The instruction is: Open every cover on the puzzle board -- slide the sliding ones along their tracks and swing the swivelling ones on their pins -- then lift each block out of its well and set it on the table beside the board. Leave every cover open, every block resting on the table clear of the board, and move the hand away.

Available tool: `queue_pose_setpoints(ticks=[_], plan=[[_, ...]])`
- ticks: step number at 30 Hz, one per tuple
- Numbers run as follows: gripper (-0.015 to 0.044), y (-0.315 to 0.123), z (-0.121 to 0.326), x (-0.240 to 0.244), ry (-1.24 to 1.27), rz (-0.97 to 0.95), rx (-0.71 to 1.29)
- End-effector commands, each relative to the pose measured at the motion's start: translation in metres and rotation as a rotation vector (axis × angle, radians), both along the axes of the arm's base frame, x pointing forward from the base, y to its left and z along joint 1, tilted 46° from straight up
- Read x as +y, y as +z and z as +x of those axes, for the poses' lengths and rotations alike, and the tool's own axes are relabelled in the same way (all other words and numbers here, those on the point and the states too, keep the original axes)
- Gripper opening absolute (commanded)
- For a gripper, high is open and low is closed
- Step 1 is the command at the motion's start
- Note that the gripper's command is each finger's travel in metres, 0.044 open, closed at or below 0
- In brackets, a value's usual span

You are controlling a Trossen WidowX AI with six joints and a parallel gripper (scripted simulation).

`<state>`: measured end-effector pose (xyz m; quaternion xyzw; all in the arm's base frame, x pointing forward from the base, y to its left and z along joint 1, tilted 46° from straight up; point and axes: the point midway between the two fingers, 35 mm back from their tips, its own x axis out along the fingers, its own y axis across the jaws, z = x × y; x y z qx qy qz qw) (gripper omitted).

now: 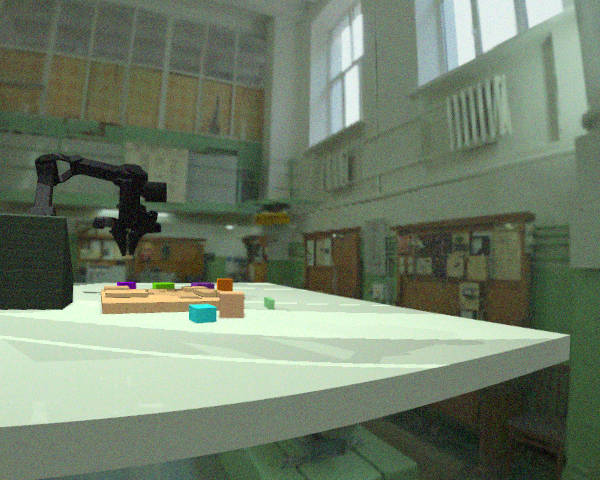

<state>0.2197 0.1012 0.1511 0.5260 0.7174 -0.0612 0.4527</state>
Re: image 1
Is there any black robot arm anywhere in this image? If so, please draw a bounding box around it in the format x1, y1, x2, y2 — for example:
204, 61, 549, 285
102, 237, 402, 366
25, 153, 167, 226

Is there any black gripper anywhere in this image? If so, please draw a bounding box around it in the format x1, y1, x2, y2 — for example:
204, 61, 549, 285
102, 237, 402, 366
93, 199, 161, 256

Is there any teal cube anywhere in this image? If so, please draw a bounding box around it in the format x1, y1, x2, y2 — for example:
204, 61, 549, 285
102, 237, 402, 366
189, 304, 217, 323

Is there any orange block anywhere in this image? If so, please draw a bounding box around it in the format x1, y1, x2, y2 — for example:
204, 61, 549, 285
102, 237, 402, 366
217, 279, 233, 291

